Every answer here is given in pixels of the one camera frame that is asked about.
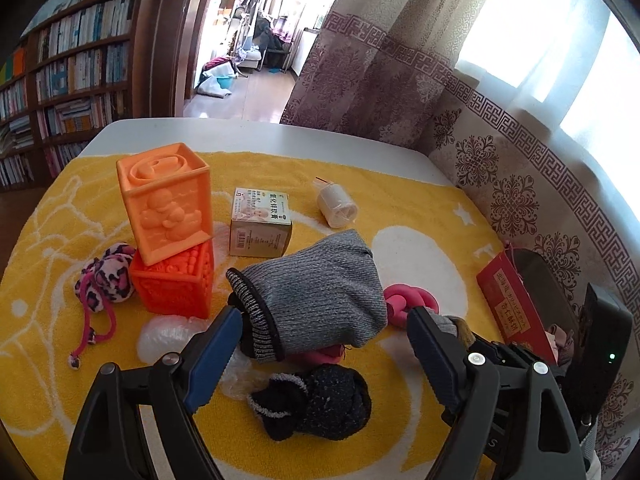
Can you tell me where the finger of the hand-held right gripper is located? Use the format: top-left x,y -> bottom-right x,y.
469,334 -> 566,376

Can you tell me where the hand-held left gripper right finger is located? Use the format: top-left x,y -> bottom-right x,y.
406,305 -> 588,480

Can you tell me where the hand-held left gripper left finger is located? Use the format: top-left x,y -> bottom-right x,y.
62,305 -> 246,480

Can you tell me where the grey felt piece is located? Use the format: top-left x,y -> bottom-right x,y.
434,312 -> 475,347

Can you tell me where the dusty pink sock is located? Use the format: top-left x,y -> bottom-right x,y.
546,324 -> 577,366

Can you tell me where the clear plastic bag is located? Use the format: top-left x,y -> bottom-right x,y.
137,316 -> 253,401

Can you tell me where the pink knotted toy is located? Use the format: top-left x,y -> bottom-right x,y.
384,283 -> 440,331

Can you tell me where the dark orange embossed toy block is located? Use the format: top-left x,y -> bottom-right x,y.
129,241 -> 216,320

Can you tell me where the pink cloth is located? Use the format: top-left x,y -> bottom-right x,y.
299,344 -> 349,367

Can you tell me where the black fuzzy sock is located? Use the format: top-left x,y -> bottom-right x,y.
247,364 -> 372,442

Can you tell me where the grey knit sock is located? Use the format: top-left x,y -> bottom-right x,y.
226,229 -> 390,365

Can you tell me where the small medicine box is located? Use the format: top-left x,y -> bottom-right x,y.
229,187 -> 293,257

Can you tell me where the light orange embossed toy block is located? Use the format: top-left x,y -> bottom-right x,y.
116,142 -> 216,267

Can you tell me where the yellow patterned towel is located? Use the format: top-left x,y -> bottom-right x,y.
0,150 -> 507,480

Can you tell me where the patterned lace curtain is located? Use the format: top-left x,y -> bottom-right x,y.
279,0 -> 640,480

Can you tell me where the wooden bookshelf with books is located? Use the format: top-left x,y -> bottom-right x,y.
0,0 -> 151,192

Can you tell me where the wooden door frame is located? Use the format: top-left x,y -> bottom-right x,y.
132,0 -> 222,121

